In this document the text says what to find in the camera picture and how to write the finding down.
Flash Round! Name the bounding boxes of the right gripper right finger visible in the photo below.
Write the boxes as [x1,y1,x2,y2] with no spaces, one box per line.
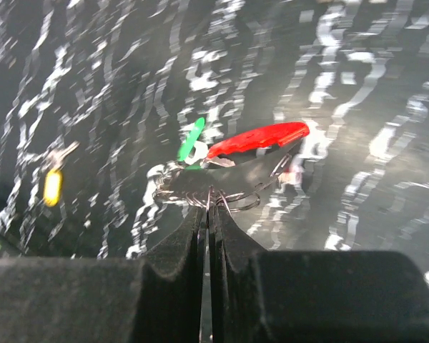
[209,207,429,342]

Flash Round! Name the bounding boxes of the metal wire keyring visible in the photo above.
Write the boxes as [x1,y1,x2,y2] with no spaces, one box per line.
[153,151,291,212]

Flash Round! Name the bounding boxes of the red keyring opener tool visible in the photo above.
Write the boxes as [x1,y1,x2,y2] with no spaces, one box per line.
[199,121,310,168]

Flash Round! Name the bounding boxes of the yellow tagged key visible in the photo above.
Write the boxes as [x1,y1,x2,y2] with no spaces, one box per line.
[43,141,79,207]

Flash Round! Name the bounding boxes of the green tagged key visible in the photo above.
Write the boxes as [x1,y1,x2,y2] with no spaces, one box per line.
[177,117,205,166]

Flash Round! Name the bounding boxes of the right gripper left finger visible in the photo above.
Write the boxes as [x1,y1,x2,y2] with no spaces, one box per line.
[0,210,204,342]

